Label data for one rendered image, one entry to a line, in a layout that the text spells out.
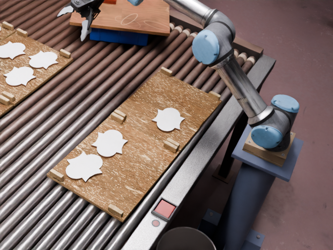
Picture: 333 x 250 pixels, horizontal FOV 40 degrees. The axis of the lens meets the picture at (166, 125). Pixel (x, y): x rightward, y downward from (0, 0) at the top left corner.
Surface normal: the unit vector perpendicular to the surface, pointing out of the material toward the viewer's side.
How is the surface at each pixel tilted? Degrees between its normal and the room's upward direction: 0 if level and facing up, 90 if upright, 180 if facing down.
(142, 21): 0
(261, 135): 94
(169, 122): 0
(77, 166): 0
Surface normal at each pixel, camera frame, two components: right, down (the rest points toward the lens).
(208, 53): -0.59, 0.43
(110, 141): 0.14, -0.70
